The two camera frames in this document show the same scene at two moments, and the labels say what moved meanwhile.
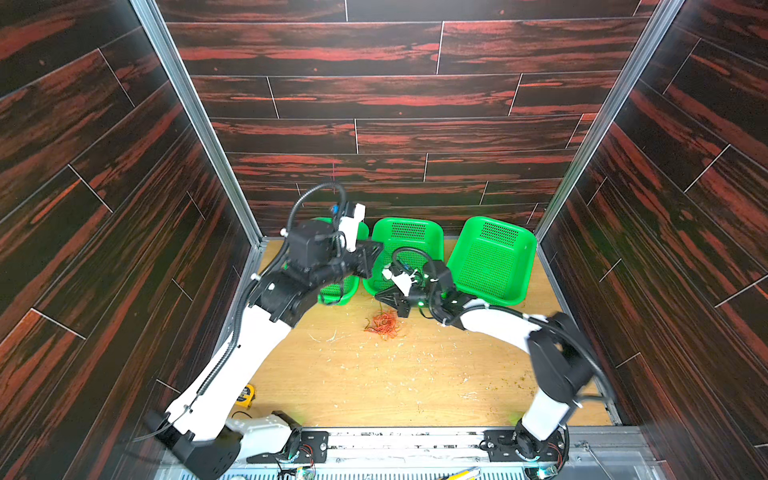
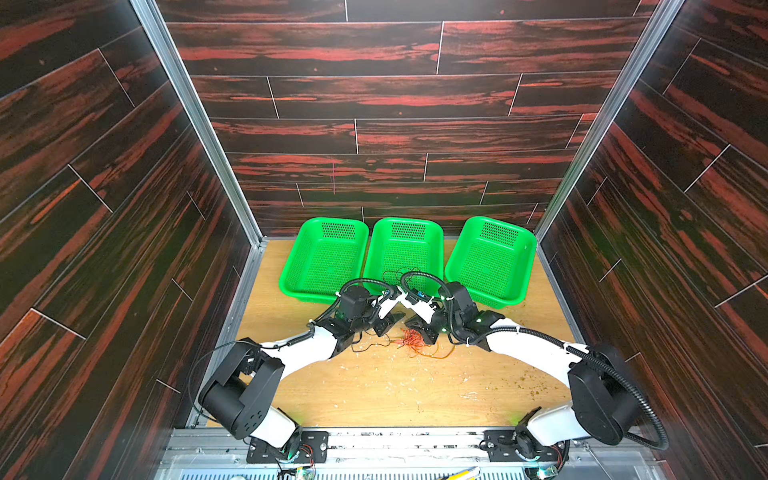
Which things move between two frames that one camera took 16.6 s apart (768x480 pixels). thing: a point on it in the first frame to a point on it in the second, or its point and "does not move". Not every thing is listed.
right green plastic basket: [490, 261] does not move
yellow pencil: [466, 474] does not move
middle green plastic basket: [414, 241] does not move
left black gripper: [365, 259] to [377, 318]
